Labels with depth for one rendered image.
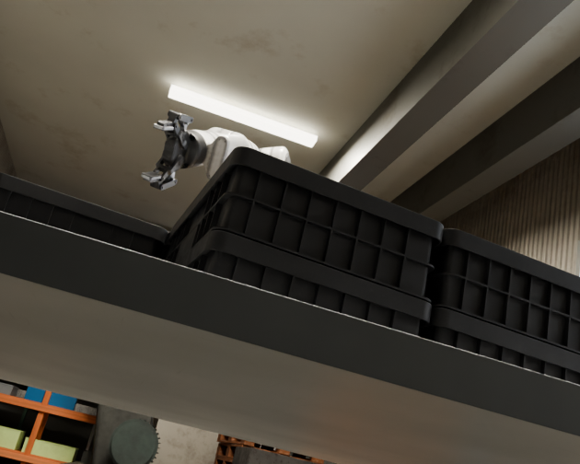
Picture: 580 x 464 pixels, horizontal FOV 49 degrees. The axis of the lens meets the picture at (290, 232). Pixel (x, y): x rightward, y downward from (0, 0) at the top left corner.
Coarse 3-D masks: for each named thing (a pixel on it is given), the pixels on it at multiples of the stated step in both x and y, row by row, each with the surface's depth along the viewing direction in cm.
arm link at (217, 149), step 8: (208, 136) 129; (224, 136) 126; (208, 144) 128; (216, 144) 126; (224, 144) 126; (208, 152) 127; (216, 152) 127; (224, 152) 126; (208, 160) 127; (216, 160) 127; (224, 160) 127; (208, 168) 128; (216, 168) 127; (208, 176) 128
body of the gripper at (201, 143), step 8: (184, 136) 122; (192, 136) 125; (200, 136) 126; (168, 144) 120; (176, 144) 120; (192, 144) 124; (200, 144) 124; (168, 152) 120; (176, 152) 121; (184, 152) 124; (192, 152) 124; (200, 152) 124; (168, 160) 120; (184, 160) 125; (192, 160) 125; (200, 160) 126; (176, 168) 123
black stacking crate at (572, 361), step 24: (432, 312) 82; (456, 312) 81; (432, 336) 82; (456, 336) 81; (480, 336) 82; (504, 336) 83; (504, 360) 83; (528, 360) 85; (552, 360) 85; (576, 360) 86
